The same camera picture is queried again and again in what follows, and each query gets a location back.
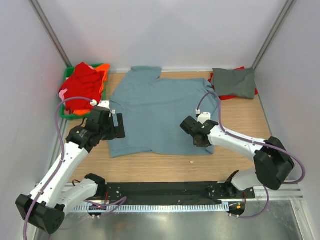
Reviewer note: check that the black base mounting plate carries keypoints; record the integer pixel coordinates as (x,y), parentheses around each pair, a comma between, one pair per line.
(173,201)

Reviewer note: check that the green plastic bin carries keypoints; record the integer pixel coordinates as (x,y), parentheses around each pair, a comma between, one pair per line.
(65,110)

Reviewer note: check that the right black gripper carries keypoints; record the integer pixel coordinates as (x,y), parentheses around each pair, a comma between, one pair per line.
(204,145)

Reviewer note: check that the red t shirt in bin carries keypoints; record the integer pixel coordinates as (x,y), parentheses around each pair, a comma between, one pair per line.
(80,85)

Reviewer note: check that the blue-grey t shirt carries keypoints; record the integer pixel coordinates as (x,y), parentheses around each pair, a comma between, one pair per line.
(153,109)

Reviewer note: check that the pink t shirt in bin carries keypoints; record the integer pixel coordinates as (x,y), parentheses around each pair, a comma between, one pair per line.
(61,95)

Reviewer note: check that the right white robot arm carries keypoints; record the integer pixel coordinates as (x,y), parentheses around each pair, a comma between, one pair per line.
(272,163)

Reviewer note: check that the folded grey t shirt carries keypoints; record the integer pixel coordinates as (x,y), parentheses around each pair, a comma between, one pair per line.
(235,82)

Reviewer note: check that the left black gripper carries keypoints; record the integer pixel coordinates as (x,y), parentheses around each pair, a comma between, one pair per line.
(116,132)

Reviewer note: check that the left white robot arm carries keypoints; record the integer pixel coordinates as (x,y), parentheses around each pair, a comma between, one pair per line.
(46,206)

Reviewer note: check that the folded red t shirt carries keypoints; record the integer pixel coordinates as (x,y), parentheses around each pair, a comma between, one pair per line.
(222,97)

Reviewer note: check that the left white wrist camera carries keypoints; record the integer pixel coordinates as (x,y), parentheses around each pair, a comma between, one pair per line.
(103,104)

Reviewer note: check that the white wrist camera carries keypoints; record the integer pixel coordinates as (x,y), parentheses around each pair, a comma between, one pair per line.
(103,104)
(202,117)

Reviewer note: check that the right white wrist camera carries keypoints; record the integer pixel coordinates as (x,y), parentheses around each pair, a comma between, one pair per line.
(202,117)

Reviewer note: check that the white slotted cable duct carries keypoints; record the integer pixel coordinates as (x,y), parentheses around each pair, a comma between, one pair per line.
(136,209)

